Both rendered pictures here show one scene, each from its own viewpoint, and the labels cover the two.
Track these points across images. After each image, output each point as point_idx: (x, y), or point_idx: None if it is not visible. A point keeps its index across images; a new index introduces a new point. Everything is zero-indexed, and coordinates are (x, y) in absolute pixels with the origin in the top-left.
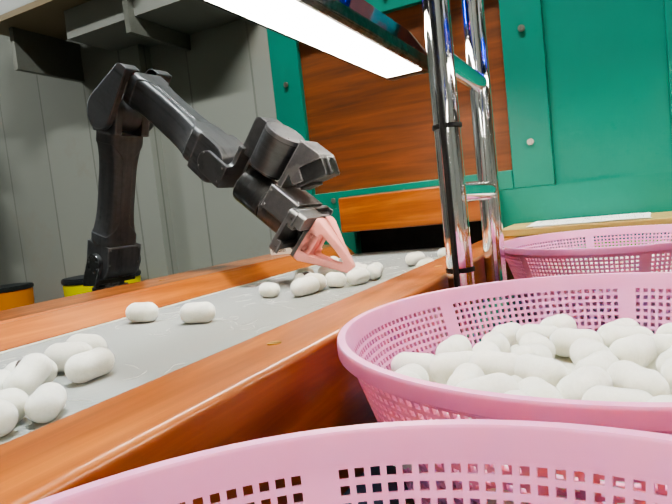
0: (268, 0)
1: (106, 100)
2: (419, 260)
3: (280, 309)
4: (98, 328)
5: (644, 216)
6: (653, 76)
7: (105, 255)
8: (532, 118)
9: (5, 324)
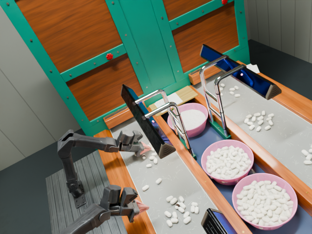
0: None
1: (67, 149)
2: None
3: (164, 169)
4: (142, 196)
5: (179, 99)
6: (167, 65)
7: (76, 182)
8: (145, 81)
9: None
